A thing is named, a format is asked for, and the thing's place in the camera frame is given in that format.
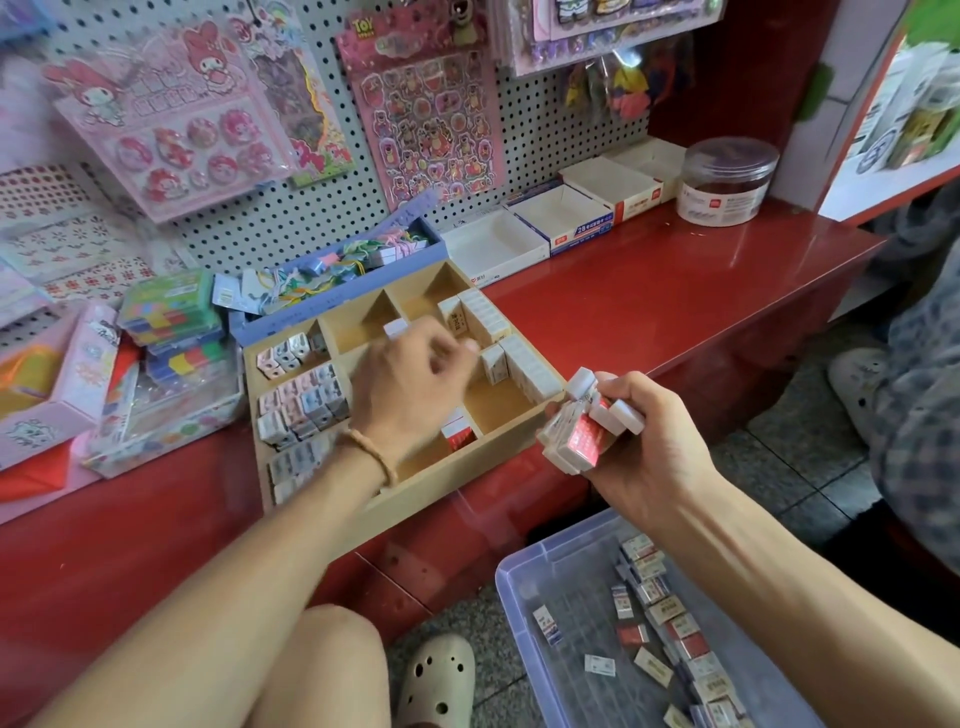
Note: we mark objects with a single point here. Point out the person's right hand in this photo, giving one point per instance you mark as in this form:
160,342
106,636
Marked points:
668,465

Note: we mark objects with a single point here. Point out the person's left hand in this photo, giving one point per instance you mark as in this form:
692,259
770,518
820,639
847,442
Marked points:
413,390

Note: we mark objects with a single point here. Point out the handful of boxed erasers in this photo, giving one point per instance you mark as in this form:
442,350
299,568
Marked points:
582,428

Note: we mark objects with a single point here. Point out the wooden compartment tray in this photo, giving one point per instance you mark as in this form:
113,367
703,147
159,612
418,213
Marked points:
450,480

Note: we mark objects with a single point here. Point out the blue white eraser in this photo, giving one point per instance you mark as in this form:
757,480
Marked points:
548,623

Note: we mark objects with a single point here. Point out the clear plastic storage bin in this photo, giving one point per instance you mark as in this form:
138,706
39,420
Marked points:
548,675

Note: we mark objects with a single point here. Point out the person's right forearm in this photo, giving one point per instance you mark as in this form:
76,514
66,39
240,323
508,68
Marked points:
825,615

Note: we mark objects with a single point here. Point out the person's left forearm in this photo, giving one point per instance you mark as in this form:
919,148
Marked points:
195,615

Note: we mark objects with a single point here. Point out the blue box of trinkets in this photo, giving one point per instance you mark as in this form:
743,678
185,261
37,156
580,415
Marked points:
323,278

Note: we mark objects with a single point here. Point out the white tray box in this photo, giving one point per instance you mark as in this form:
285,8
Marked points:
623,180
495,245
563,218

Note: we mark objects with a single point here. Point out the person's left cream clog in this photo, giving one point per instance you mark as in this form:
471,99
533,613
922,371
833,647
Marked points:
435,683

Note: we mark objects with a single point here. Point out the person's left leg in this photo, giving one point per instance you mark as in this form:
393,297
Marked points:
318,675

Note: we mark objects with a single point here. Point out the red display counter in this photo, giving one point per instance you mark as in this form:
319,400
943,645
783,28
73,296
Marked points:
705,293

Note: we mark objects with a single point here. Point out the white pegboard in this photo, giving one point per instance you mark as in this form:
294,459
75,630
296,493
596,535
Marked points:
315,210

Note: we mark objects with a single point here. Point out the stack of colourful packs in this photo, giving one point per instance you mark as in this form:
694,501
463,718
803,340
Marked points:
168,315

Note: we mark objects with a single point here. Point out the pink sticker pack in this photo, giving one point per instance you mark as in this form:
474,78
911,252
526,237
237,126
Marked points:
428,113
165,120

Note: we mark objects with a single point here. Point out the round clear plastic jar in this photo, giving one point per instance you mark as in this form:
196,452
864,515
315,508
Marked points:
728,183

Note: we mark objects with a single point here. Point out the green edged sticker pack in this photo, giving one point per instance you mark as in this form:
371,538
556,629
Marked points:
308,98

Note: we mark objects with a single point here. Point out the pink tray of trinkets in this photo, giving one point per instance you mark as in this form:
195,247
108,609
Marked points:
68,390

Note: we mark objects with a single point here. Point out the clear bag of colourful toys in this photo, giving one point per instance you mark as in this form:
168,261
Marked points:
623,87

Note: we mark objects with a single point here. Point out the red patterned sticker sheet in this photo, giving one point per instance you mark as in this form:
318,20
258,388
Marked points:
68,240

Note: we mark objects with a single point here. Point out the red folded cloth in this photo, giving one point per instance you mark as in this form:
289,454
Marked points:
33,473

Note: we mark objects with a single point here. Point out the white side shelf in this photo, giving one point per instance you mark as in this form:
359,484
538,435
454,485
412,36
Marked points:
885,135

